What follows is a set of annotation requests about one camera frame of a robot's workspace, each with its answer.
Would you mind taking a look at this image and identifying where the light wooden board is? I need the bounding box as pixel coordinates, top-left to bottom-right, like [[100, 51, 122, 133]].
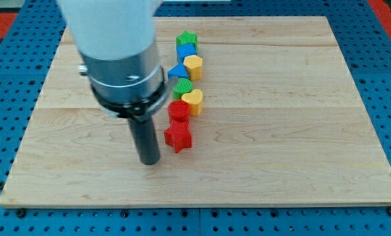
[[0, 16, 391, 208]]

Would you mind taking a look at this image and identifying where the yellow heart block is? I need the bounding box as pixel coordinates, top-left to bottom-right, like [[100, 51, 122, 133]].
[[181, 89, 204, 116]]

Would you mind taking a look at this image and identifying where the green star block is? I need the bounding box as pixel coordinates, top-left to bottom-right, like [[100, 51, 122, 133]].
[[176, 31, 198, 49]]

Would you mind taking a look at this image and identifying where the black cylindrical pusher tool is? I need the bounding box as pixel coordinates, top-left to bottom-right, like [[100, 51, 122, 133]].
[[128, 117, 160, 165]]

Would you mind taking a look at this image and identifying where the yellow pentagon block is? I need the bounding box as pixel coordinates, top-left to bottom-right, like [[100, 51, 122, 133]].
[[183, 55, 203, 81]]

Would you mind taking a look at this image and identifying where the blue triangle block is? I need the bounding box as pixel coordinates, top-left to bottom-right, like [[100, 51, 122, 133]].
[[168, 63, 189, 79]]

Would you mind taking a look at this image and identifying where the green cylinder block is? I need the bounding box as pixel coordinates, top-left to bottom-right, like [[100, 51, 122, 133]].
[[173, 78, 193, 100]]

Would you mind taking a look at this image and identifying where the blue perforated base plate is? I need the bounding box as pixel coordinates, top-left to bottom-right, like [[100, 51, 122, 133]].
[[0, 0, 391, 235]]

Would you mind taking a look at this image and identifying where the red cylinder block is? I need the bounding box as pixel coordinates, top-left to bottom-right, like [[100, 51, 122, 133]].
[[167, 100, 190, 123]]

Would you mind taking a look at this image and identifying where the red star block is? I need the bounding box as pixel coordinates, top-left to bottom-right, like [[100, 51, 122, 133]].
[[164, 120, 192, 153]]

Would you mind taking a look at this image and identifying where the blue cube block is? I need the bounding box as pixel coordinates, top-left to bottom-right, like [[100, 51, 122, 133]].
[[176, 43, 198, 63]]

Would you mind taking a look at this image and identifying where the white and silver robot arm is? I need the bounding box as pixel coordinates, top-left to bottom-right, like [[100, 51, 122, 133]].
[[58, 0, 170, 120]]

